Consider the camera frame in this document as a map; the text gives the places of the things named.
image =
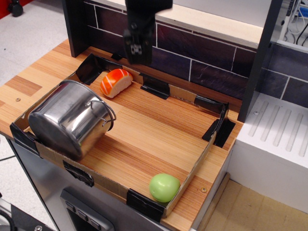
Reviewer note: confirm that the salmon sushi toy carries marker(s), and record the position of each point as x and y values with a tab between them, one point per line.
115	82

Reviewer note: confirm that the cardboard fence with black tape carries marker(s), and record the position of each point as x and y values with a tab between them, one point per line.
142	140

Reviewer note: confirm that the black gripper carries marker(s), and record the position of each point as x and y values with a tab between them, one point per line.
138	41

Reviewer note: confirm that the black caster wheel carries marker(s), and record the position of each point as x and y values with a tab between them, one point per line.
15	8

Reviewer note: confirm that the stainless steel pot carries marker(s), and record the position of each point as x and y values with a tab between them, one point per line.
71	119

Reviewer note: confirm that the grey oven control panel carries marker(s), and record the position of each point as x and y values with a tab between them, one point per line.
83	217

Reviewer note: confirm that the white drying rack counter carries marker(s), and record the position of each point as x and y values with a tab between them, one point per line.
270	155

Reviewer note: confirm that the green toy apple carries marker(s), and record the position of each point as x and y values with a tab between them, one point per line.
163	187

